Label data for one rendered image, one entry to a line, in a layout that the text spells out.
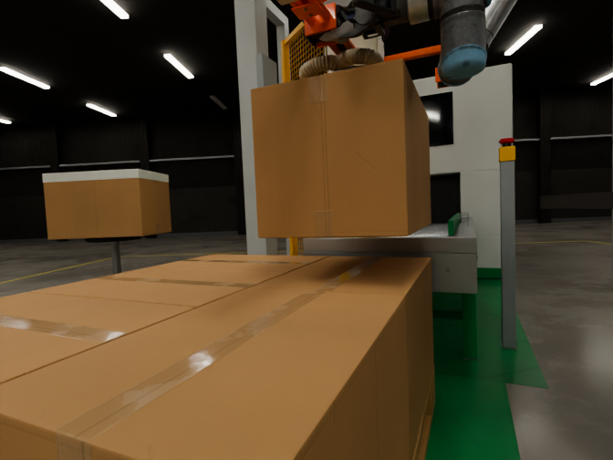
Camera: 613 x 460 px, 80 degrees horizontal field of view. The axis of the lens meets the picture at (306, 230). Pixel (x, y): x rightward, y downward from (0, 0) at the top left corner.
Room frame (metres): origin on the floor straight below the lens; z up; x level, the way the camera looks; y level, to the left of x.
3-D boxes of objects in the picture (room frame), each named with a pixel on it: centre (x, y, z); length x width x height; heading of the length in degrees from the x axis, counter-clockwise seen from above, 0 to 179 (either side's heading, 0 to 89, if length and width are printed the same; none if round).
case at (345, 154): (1.18, -0.17, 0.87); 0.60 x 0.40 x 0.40; 156
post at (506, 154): (1.80, -1.00, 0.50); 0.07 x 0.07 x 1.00; 66
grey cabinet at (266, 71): (2.54, 0.22, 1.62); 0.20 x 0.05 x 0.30; 156
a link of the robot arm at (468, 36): (0.83, -0.36, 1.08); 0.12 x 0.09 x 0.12; 162
